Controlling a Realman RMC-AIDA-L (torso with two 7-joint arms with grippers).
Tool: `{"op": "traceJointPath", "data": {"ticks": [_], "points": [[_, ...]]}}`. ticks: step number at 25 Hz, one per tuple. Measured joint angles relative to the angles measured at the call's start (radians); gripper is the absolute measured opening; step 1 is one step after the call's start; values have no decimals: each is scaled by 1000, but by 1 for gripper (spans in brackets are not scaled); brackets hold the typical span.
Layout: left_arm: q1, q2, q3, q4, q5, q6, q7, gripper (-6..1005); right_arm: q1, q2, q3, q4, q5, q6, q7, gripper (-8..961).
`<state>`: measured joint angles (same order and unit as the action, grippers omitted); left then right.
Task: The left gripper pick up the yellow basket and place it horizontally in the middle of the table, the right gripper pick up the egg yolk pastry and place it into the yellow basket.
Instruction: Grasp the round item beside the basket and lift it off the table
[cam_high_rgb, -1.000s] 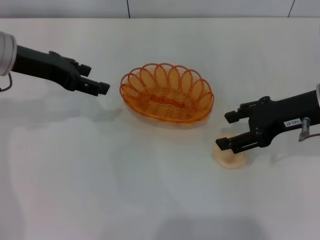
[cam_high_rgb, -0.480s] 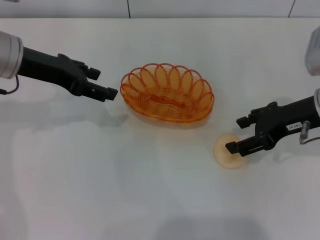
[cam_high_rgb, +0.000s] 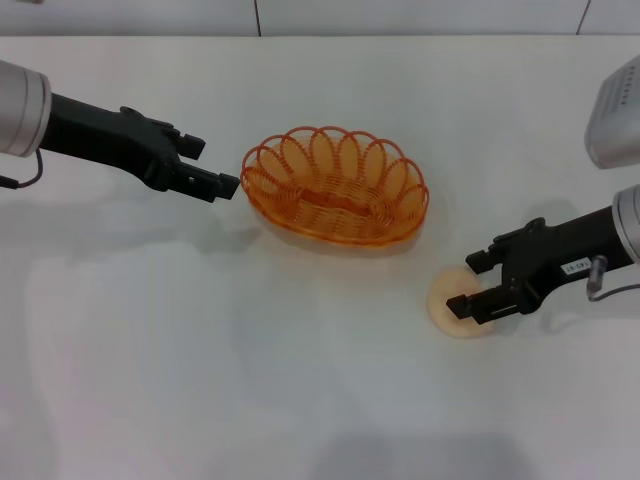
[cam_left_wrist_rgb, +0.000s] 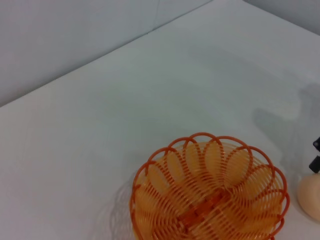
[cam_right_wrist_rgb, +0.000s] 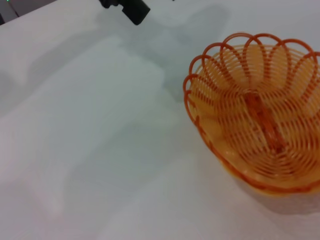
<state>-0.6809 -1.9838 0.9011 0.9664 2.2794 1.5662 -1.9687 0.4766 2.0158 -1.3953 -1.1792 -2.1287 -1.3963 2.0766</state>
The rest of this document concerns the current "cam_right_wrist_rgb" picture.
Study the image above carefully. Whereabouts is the orange plastic woven basket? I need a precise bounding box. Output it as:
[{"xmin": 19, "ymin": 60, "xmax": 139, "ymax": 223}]
[{"xmin": 182, "ymin": 32, "xmax": 320, "ymax": 198}]

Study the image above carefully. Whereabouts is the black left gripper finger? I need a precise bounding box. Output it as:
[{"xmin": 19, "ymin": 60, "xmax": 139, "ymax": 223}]
[{"xmin": 98, "ymin": 0, "xmax": 152, "ymax": 26}]

